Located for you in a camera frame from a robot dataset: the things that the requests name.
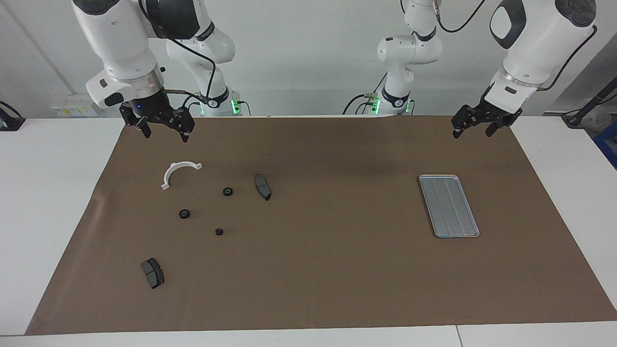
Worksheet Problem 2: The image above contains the silver metal tray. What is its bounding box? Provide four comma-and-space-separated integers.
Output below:
418, 174, 481, 239

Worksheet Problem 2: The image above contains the white cardboard box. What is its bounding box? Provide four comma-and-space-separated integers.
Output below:
50, 93, 104, 118

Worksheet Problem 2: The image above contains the long grey brake pad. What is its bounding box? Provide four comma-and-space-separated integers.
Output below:
255, 174, 272, 201

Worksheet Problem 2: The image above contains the black stand pole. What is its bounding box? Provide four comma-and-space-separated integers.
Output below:
562, 77, 617, 127

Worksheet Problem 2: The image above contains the clear plastic bag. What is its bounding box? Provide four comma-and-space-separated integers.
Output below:
581, 104, 617, 135

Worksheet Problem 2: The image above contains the blue crate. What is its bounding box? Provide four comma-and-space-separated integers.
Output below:
593, 120, 617, 169

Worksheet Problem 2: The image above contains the short grey brake pad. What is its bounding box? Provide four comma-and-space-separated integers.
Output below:
141, 258, 165, 290

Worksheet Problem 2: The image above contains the brown table mat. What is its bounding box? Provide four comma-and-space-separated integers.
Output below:
25, 115, 617, 336

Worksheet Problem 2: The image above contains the black base cable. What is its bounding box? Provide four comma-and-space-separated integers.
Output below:
181, 94, 205, 116
343, 94, 374, 115

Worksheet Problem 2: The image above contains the white curved plastic bracket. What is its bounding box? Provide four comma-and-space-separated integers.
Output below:
161, 161, 203, 190

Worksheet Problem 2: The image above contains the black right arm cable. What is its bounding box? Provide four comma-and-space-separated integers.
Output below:
164, 36, 217, 104

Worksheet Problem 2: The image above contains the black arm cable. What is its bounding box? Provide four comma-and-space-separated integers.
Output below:
434, 0, 598, 92
164, 36, 217, 104

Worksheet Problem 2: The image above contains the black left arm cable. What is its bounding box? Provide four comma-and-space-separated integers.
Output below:
434, 0, 598, 92

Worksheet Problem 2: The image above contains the black clamp mount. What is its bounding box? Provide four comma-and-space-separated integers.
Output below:
0, 100, 26, 132

